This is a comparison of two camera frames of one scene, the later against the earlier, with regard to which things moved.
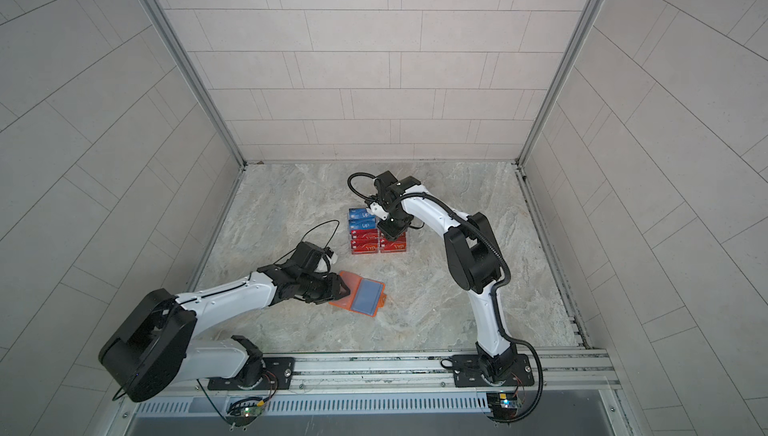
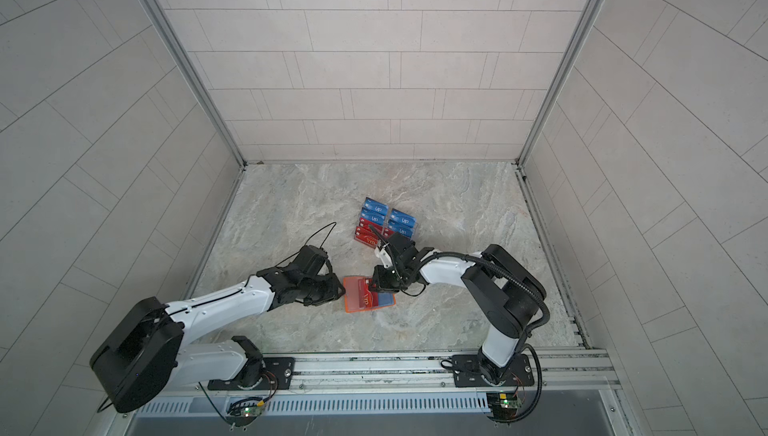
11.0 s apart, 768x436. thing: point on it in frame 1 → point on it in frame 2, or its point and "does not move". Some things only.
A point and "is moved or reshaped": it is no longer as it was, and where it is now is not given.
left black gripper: (334, 290) does not move
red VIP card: (395, 246) is moved or reshaped
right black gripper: (392, 232) → (380, 284)
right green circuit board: (502, 405) does not move
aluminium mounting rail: (419, 375) does not move
